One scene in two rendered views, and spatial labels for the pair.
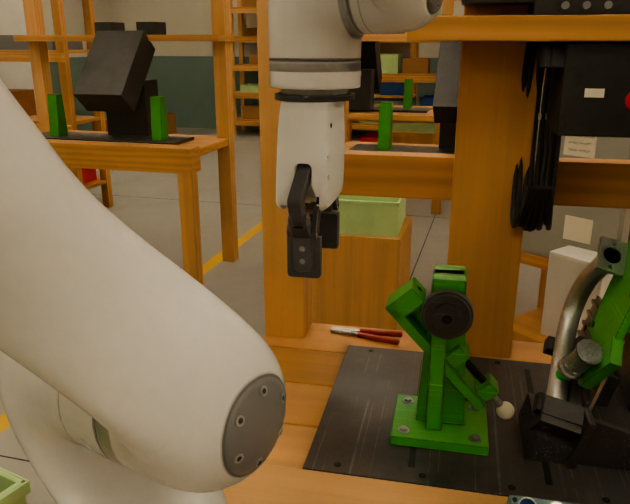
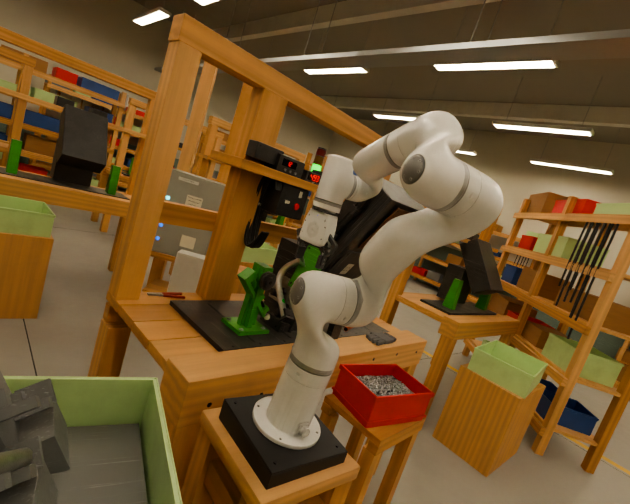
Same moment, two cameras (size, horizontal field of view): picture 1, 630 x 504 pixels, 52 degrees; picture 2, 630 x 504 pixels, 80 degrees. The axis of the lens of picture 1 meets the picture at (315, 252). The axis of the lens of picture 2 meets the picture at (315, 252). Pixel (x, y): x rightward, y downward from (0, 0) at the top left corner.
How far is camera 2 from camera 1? 0.97 m
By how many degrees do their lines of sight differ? 60
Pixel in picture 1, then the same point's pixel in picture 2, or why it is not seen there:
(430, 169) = (207, 216)
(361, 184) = (175, 219)
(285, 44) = (335, 198)
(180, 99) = not seen: outside the picture
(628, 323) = not seen: hidden behind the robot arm
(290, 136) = (330, 225)
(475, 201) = (232, 234)
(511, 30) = (272, 174)
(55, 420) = (338, 313)
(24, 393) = (330, 306)
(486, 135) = (241, 207)
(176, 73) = not seen: outside the picture
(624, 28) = (300, 183)
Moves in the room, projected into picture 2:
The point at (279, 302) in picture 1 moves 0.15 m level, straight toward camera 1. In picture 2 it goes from (130, 280) to (155, 295)
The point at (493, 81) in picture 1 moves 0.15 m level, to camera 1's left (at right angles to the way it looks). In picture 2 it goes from (248, 187) to (224, 180)
